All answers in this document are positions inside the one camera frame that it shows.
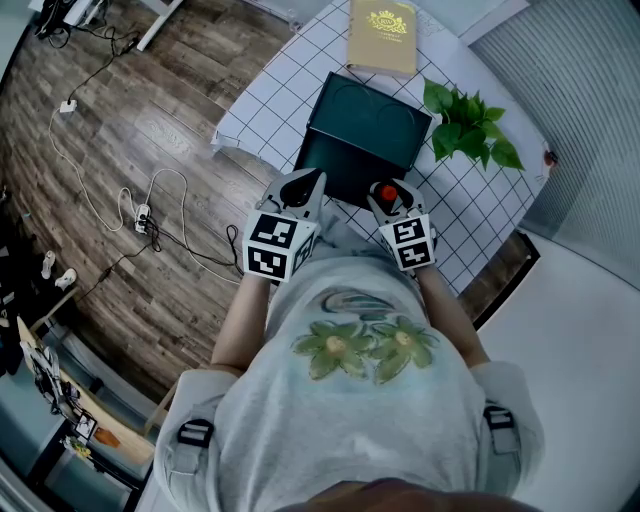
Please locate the table with white checked tablecloth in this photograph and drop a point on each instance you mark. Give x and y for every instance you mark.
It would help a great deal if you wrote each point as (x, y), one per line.
(285, 90)

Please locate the person's left forearm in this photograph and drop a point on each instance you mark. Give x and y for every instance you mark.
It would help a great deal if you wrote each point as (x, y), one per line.
(242, 325)

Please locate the person's grey trousers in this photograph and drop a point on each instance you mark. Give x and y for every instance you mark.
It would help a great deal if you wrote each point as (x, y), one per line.
(345, 235)

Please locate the wooden side desk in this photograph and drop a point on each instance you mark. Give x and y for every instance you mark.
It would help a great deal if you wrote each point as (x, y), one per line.
(120, 435)

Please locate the person's right forearm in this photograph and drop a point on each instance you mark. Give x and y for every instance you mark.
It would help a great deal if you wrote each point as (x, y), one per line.
(450, 320)

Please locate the glass partition with blinds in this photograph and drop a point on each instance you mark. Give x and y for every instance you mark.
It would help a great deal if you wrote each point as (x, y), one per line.
(575, 125)

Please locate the small orange object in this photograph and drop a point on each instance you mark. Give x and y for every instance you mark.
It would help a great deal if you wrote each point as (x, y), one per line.
(106, 437)

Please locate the white power strip with plugs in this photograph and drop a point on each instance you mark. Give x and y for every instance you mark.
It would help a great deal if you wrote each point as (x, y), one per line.
(142, 218)

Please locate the white metal-frame desk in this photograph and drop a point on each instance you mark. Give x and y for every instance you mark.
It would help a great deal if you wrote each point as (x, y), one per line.
(160, 20)

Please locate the dark green box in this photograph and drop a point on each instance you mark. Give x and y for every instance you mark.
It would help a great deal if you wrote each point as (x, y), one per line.
(365, 130)

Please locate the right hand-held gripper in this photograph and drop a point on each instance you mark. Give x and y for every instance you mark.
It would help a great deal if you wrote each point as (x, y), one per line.
(410, 242)

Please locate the white shoe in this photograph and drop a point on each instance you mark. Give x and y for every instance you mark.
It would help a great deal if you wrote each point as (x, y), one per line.
(66, 279)
(48, 264)

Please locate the black gear on white desk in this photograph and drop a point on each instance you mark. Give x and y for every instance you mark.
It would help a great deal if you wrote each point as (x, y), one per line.
(60, 12)

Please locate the small brown table clip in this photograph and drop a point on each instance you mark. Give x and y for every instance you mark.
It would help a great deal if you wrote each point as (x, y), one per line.
(551, 158)

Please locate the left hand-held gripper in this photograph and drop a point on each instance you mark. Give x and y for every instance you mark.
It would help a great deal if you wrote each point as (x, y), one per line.
(272, 245)

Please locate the small red object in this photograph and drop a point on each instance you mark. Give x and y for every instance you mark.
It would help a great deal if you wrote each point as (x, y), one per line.
(387, 192)

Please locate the small yellow green toy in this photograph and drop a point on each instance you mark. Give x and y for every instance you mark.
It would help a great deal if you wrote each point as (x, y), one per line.
(76, 446)

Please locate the green potted plant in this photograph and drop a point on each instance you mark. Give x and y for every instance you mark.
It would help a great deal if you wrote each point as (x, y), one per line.
(467, 130)

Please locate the yellow hardcover book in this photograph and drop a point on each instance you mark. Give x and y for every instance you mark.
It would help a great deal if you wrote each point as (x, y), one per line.
(382, 45)

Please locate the small white power strip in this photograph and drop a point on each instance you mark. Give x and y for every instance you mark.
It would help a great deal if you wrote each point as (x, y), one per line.
(68, 106)

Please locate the person's grey floral shirt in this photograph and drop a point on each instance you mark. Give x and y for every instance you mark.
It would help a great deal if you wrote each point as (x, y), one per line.
(345, 425)

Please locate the small framed picture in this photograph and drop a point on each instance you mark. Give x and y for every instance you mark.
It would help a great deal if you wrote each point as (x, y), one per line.
(85, 426)

